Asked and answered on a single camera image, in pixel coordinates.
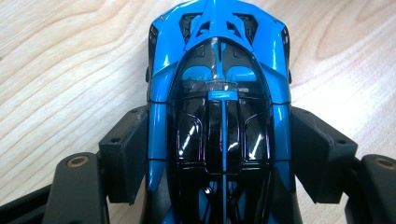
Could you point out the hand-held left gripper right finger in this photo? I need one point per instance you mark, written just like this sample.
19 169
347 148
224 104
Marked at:
317 155

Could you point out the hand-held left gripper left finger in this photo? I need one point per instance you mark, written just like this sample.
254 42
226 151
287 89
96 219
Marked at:
127 155

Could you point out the blue toy car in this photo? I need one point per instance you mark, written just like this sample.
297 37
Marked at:
221 109

